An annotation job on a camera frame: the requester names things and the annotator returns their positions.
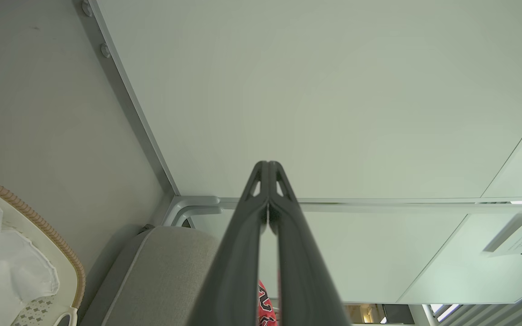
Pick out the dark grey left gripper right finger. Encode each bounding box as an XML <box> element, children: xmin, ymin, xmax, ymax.
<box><xmin>269</xmin><ymin>161</ymin><xmax>351</xmax><ymax>326</ymax></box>

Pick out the red basketball jersey white lining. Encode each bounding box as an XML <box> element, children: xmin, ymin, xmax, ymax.
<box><xmin>257</xmin><ymin>280</ymin><xmax>280</xmax><ymax>326</ymax></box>

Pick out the white laundry basket tan rim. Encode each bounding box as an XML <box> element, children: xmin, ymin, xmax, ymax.
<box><xmin>0</xmin><ymin>178</ymin><xmax>86</xmax><ymax>326</ymax></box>

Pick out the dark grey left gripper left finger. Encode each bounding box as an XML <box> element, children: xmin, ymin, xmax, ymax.
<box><xmin>188</xmin><ymin>161</ymin><xmax>270</xmax><ymax>326</ymax></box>

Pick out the grey slatted window blind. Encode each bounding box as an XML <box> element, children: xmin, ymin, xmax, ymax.
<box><xmin>429</xmin><ymin>281</ymin><xmax>522</xmax><ymax>326</ymax></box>

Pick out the grey fabric sofa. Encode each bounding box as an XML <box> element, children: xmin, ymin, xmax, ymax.
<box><xmin>80</xmin><ymin>225</ymin><xmax>227</xmax><ymax>326</ymax></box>

